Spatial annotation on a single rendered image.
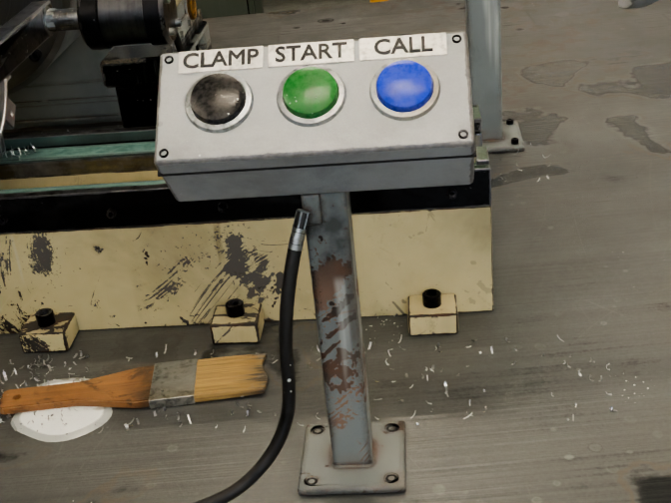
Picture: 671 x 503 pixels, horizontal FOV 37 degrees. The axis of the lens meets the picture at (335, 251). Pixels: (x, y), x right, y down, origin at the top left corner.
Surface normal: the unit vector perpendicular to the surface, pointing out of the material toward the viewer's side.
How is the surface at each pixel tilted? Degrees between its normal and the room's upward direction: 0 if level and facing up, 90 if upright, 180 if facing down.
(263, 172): 130
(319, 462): 0
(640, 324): 0
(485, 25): 90
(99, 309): 90
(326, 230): 90
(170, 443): 0
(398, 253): 90
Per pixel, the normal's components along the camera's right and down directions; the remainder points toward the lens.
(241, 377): -0.06, -0.91
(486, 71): -0.06, 0.47
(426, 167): 0.01, 0.93
